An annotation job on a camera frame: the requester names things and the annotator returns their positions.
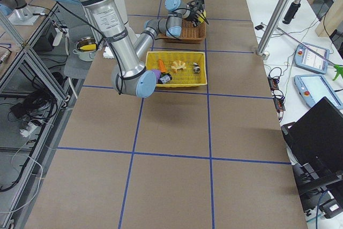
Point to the brown wicker basket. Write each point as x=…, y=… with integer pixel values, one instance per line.
x=189, y=34

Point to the yellow plastic basket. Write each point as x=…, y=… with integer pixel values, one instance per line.
x=183, y=78

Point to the small black adapter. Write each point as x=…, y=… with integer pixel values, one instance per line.
x=259, y=27

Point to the toy croissant bread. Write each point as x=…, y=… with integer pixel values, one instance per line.
x=178, y=65

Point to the toy panda figure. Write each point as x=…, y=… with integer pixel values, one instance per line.
x=196, y=68

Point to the orange toy carrot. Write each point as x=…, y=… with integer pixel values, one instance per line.
x=162, y=66

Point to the purple block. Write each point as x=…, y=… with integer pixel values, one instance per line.
x=157, y=73

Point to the black water bottle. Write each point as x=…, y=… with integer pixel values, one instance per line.
x=291, y=12

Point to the small grey can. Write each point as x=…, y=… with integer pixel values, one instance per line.
x=165, y=78

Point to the metal pot with corn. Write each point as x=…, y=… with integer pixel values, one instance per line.
x=85, y=49

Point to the far teach pendant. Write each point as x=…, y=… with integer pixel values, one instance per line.
x=307, y=60

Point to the teach pendant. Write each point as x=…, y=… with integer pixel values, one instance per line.
x=312, y=88
x=307, y=60

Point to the orange black usb hub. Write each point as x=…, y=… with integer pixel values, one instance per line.
x=277, y=94

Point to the near teach pendant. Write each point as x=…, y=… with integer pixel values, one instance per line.
x=312, y=88

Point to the green grabber stick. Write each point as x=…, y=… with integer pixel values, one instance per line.
x=338, y=68

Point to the black laptop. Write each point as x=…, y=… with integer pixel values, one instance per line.
x=316, y=138

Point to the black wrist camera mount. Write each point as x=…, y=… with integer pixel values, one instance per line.
x=192, y=8

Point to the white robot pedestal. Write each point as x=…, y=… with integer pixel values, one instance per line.
x=126, y=11

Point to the aluminium frame post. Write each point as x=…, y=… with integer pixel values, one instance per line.
x=271, y=26

